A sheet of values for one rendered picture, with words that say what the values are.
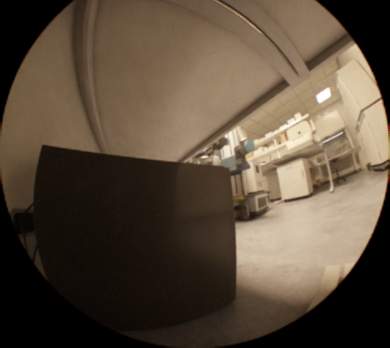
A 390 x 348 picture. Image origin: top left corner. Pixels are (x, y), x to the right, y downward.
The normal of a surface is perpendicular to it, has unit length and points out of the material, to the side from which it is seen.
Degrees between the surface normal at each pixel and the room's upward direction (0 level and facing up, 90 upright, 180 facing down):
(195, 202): 90
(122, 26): 180
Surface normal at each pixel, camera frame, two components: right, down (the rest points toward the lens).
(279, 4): 0.07, 0.93
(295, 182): -0.88, -0.11
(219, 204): 0.47, -0.34
